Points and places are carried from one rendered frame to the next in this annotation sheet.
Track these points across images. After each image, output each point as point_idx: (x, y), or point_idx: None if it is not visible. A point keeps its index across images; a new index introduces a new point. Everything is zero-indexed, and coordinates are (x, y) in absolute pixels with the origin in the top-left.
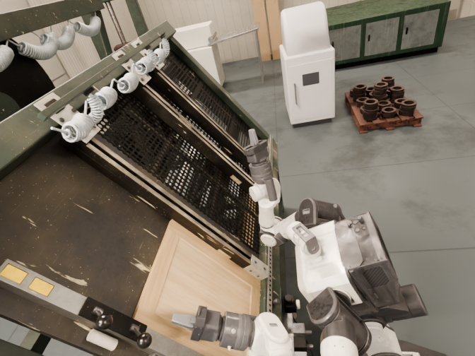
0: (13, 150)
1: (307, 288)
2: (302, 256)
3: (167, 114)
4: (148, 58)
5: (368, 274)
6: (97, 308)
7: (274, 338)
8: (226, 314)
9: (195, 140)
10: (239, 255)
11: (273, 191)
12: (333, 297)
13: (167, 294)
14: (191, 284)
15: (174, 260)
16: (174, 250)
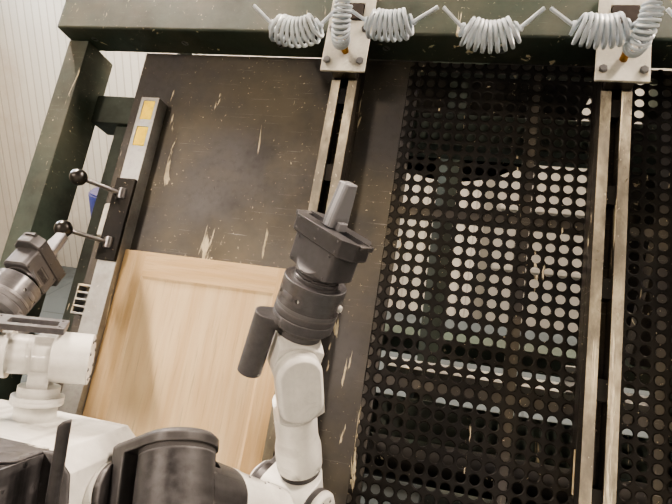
0: (252, 23)
1: None
2: (57, 411)
3: (593, 177)
4: (622, 16)
5: None
6: (121, 190)
7: None
8: (17, 271)
9: (586, 279)
10: (267, 447)
11: (246, 344)
12: None
13: (169, 292)
14: (195, 336)
15: (225, 293)
16: (243, 290)
